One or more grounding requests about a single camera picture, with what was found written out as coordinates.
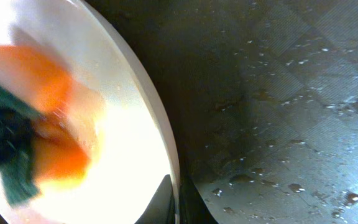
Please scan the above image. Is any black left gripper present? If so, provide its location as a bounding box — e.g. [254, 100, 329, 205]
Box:
[0, 108, 36, 165]

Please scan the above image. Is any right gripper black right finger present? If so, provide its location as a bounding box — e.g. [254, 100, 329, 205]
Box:
[180, 177, 218, 224]

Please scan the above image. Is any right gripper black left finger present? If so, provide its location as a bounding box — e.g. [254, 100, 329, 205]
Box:
[135, 175, 175, 224]

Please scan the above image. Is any green orange sponge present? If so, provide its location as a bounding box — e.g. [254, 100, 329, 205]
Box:
[0, 45, 105, 206]

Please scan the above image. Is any pinkish plate with sauce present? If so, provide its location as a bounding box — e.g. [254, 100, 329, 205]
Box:
[0, 0, 180, 223]

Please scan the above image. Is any large brown tray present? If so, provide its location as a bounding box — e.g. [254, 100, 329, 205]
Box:
[91, 0, 358, 223]

